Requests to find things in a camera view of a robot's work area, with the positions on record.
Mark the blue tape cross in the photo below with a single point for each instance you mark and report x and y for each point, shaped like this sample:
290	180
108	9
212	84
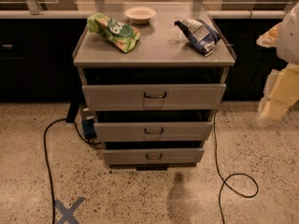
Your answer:
68	213

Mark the dark counter with cabinets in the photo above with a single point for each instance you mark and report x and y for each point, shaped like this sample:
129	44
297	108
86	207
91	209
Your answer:
36	62

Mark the grey bottom drawer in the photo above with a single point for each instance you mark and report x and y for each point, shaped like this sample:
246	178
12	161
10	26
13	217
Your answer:
152	156

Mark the white paper bowl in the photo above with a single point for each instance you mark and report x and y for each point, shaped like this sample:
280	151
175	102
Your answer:
140	15

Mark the green chip bag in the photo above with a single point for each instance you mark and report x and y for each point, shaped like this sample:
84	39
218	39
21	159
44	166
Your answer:
124	36

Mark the grey drawer cabinet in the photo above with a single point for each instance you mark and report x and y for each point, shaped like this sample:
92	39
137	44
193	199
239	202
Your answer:
162	55

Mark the grey drawer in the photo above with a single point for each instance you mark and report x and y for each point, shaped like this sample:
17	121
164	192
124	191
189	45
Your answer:
153	97
152	156
152	131

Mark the blue chip bag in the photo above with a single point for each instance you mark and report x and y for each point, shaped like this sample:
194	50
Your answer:
201	36

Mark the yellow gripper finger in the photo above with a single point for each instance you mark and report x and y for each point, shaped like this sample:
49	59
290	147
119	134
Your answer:
280	93

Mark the blue power box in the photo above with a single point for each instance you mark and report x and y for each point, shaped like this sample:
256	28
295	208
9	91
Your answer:
87	122

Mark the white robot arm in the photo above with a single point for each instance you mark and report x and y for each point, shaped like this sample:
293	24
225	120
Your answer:
284	37

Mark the grey top drawer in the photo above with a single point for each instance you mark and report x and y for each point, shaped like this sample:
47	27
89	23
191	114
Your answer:
153	97

